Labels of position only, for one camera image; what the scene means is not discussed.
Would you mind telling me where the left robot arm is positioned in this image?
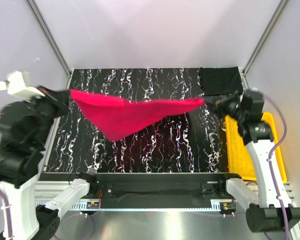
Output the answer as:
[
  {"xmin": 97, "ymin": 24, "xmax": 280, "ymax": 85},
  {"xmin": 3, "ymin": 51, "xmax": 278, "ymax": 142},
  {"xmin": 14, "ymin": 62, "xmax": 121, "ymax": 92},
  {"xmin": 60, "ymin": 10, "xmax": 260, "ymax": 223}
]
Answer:
[{"xmin": 0, "ymin": 86, "xmax": 98, "ymax": 240}]

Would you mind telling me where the folded black t shirt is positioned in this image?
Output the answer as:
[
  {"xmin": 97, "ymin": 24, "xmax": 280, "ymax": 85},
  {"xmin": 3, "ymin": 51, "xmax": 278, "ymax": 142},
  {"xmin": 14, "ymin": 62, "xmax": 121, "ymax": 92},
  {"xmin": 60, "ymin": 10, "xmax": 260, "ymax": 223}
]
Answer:
[{"xmin": 199, "ymin": 66, "xmax": 243, "ymax": 96}]

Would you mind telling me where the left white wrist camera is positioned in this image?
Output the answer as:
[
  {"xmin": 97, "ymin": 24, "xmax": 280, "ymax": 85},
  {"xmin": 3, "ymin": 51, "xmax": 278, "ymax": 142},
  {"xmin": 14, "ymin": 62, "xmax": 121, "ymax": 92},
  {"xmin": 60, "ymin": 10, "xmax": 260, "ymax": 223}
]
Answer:
[{"xmin": 0, "ymin": 71, "xmax": 45, "ymax": 102}]

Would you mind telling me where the connector block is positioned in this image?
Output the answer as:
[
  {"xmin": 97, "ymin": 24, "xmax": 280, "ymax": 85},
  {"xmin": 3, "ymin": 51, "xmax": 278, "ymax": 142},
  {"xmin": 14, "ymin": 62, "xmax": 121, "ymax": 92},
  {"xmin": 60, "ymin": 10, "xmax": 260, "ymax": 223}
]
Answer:
[
  {"xmin": 86, "ymin": 200, "xmax": 100, "ymax": 209},
  {"xmin": 221, "ymin": 201, "xmax": 237, "ymax": 212}
]

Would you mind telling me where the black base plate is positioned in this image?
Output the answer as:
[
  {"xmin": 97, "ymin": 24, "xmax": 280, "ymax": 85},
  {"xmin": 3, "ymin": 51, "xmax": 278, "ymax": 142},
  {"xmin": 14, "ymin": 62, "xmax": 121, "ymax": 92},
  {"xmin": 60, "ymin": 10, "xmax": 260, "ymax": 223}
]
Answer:
[{"xmin": 39, "ymin": 172, "xmax": 247, "ymax": 210}]

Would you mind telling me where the slotted cable duct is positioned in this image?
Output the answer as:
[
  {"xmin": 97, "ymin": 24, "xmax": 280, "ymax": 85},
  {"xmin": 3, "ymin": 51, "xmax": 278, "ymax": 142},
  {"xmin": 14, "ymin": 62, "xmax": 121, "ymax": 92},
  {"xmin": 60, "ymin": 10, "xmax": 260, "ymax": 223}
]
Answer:
[{"xmin": 70, "ymin": 198, "xmax": 222, "ymax": 212}]

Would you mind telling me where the left connector block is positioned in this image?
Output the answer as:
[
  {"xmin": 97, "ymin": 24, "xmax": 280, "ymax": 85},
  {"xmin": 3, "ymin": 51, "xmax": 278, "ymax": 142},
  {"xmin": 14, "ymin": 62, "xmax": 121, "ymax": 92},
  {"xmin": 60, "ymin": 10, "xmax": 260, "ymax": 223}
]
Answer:
[{"xmin": 86, "ymin": 200, "xmax": 100, "ymax": 209}]

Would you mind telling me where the left aluminium frame post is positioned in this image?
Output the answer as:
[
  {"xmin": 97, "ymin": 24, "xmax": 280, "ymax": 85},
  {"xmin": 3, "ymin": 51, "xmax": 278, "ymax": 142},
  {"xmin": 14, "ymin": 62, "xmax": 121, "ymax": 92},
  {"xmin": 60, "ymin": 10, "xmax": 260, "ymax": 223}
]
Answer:
[{"xmin": 25, "ymin": 0, "xmax": 72, "ymax": 77}]

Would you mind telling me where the pink t shirt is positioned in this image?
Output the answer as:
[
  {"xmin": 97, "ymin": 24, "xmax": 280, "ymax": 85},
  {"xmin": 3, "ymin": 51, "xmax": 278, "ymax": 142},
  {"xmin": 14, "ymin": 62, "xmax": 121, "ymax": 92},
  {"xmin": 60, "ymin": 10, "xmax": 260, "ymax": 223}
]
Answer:
[{"xmin": 70, "ymin": 89, "xmax": 205, "ymax": 142}]

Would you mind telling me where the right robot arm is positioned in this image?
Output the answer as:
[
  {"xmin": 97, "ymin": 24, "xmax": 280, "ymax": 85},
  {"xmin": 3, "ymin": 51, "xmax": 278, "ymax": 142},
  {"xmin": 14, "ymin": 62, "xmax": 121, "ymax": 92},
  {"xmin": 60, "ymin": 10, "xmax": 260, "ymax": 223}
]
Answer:
[{"xmin": 204, "ymin": 90, "xmax": 300, "ymax": 237}]

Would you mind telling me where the right aluminium frame post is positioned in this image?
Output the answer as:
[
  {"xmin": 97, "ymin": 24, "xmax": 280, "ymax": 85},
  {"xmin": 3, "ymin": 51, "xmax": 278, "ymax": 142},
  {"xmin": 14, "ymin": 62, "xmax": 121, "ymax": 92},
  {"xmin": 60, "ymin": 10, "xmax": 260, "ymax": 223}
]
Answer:
[{"xmin": 242, "ymin": 0, "xmax": 290, "ymax": 75}]

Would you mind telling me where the yellow plastic bin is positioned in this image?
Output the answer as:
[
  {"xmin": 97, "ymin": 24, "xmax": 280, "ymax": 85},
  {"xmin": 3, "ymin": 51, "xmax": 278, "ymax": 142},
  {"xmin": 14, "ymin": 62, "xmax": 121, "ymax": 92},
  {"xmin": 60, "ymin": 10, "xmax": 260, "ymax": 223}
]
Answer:
[{"xmin": 225, "ymin": 112, "xmax": 288, "ymax": 184}]

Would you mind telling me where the aluminium frame post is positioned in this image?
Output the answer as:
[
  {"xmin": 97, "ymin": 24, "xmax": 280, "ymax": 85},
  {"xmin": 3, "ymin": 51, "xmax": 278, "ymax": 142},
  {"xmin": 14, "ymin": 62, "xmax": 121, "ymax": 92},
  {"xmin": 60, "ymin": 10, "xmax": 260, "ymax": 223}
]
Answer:
[
  {"xmin": 242, "ymin": 0, "xmax": 290, "ymax": 75},
  {"xmin": 25, "ymin": 0, "xmax": 72, "ymax": 77}
]

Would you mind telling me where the right connector block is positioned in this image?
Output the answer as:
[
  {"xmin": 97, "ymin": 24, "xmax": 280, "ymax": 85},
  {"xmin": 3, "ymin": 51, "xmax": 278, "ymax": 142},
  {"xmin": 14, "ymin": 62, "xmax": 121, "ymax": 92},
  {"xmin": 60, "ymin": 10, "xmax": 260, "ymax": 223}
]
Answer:
[{"xmin": 221, "ymin": 201, "xmax": 237, "ymax": 212}]

